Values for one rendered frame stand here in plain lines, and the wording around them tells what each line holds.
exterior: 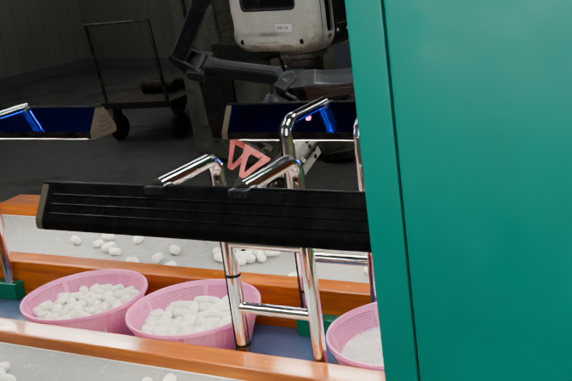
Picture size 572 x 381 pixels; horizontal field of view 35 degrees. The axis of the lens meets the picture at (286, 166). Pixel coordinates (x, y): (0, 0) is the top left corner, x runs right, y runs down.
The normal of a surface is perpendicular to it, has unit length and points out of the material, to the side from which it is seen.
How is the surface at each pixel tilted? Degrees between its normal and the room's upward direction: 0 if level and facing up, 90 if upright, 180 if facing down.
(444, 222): 90
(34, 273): 90
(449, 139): 90
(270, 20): 90
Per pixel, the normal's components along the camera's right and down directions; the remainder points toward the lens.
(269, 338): -0.12, -0.96
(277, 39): -0.65, 0.28
